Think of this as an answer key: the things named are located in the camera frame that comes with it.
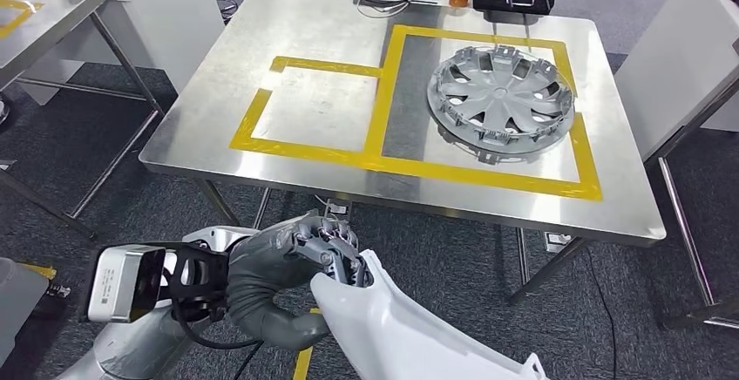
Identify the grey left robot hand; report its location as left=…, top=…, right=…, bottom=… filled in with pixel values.
left=225, top=209, right=376, bottom=350

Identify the white plastic car part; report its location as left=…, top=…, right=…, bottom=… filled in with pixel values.
left=309, top=248, right=551, bottom=380

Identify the stainless steel workbench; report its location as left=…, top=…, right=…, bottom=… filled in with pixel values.
left=138, top=0, right=668, bottom=306

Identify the yellow floor tape line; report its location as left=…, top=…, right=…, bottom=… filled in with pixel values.
left=291, top=307, right=322, bottom=380
left=17, top=261, right=59, bottom=282

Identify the grey robot body shell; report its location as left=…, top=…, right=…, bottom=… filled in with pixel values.
left=0, top=257, right=51, bottom=367

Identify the grey wheel hubcap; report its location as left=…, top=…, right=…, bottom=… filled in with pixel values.
left=425, top=44, right=577, bottom=166

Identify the stainless steel table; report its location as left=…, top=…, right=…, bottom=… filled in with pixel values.
left=643, top=37, right=739, bottom=332
left=0, top=0, right=166, bottom=241

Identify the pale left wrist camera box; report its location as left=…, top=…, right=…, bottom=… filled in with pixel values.
left=85, top=244, right=168, bottom=325

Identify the black cable bundle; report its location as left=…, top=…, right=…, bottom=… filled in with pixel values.
left=349, top=0, right=451, bottom=19

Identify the black floor cable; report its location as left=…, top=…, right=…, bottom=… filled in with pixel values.
left=586, top=247, right=620, bottom=380

